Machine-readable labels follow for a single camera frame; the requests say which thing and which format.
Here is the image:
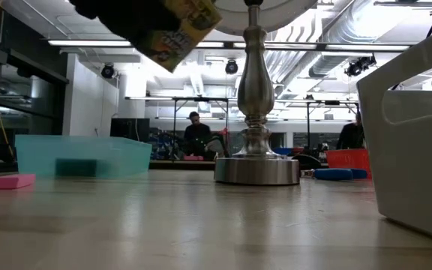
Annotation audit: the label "silver lamp with white shade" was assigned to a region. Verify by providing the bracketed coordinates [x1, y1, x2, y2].
[213, 0, 319, 187]

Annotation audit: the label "teal translucent plastic bin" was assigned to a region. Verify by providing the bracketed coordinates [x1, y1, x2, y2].
[14, 133, 153, 179]

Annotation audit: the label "red plastic basket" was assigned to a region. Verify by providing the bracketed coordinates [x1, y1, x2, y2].
[325, 148, 372, 179]

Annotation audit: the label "black background table frame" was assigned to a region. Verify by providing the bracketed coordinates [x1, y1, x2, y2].
[124, 96, 230, 162]
[275, 98, 362, 151]

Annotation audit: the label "ceiling light strip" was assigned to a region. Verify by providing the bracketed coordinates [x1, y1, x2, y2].
[195, 40, 225, 49]
[46, 39, 133, 48]
[232, 41, 411, 52]

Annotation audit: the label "black aluminium table frame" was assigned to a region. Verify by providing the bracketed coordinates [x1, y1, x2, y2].
[148, 160, 217, 171]

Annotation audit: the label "yellow green crayon box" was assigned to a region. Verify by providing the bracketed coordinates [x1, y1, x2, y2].
[136, 0, 224, 74]

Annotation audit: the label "pink eraser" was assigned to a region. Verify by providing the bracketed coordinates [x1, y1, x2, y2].
[0, 173, 37, 191]

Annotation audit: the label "black computer monitor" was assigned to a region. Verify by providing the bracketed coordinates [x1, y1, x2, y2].
[109, 117, 152, 143]

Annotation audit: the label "light grey plastic bin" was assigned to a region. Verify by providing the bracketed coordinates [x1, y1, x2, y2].
[355, 22, 432, 245]

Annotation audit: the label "black ceiling spotlight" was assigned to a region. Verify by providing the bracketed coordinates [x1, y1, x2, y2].
[224, 58, 239, 75]
[100, 62, 116, 80]
[343, 55, 377, 78]

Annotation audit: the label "black rounded object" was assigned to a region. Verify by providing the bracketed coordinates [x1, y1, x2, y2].
[290, 153, 323, 172]

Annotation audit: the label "blue-handled pliers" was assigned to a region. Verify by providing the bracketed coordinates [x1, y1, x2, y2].
[300, 167, 369, 182]

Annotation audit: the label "person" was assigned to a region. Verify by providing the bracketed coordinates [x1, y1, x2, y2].
[335, 111, 366, 150]
[183, 110, 217, 157]

